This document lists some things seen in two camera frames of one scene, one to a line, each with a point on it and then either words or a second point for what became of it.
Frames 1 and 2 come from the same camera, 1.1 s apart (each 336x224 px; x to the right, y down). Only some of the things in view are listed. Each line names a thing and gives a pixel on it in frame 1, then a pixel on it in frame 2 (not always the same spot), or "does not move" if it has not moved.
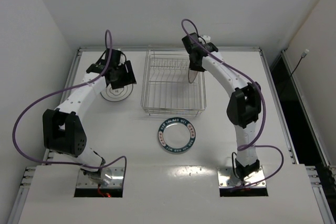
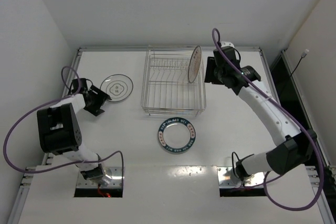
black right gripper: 196,65 → 210,70
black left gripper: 123,78 → 97,100
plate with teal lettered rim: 177,135 does not move
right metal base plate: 227,178 does not move
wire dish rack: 166,89 does not move
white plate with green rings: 117,94 does not move
